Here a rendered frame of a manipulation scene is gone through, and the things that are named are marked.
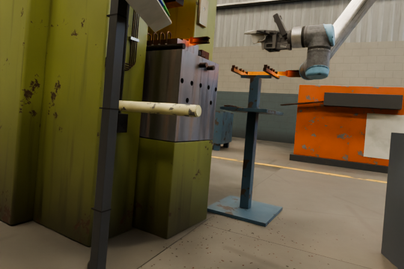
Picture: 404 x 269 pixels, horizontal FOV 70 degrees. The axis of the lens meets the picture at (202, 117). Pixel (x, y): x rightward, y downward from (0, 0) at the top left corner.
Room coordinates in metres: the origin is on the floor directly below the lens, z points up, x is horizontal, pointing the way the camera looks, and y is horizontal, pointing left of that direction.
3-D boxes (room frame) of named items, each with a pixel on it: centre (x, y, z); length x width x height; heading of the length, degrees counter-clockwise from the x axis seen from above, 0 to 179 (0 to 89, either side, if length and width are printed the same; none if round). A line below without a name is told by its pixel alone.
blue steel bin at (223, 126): (5.76, 0.06, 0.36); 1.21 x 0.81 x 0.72; 70
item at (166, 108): (1.17, 0.20, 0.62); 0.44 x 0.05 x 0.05; 59
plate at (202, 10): (1.85, 0.05, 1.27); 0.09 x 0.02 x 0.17; 149
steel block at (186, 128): (1.67, 0.26, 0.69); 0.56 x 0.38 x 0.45; 59
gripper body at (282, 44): (1.29, -0.31, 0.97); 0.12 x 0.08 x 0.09; 59
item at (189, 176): (1.67, 0.26, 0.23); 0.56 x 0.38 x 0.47; 59
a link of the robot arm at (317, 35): (1.20, -0.46, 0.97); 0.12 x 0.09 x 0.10; 59
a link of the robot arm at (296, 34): (1.25, -0.39, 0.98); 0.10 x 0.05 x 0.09; 149
